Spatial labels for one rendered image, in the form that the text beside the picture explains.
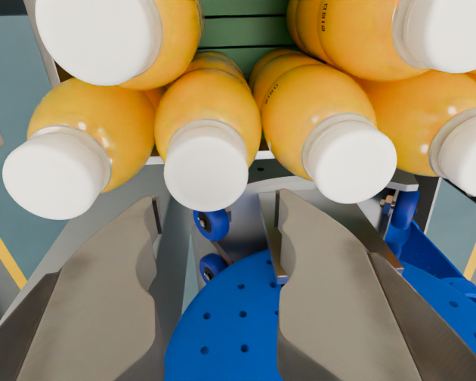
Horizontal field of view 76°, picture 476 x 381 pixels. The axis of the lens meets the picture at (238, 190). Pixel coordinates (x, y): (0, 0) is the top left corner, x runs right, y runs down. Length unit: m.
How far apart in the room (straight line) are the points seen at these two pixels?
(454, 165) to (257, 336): 0.19
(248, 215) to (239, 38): 0.18
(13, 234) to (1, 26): 0.92
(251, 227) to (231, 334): 0.14
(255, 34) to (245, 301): 0.25
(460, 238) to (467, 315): 1.74
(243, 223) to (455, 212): 1.64
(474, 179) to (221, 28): 0.23
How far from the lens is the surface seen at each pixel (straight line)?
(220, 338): 0.27
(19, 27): 1.38
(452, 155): 0.19
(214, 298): 0.30
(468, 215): 1.99
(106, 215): 0.99
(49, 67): 0.27
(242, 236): 0.37
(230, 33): 0.32
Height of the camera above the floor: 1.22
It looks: 59 degrees down
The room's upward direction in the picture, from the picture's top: 173 degrees clockwise
